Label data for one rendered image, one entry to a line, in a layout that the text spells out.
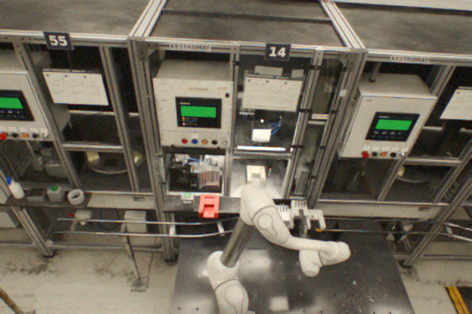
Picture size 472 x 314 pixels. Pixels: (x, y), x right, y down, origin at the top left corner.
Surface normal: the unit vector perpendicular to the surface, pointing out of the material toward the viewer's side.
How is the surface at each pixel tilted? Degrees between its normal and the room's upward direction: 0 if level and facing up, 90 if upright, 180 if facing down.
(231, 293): 6
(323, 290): 0
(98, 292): 0
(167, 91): 90
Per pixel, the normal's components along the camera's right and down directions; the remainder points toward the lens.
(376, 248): 0.06, -0.74
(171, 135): 0.00, 0.66
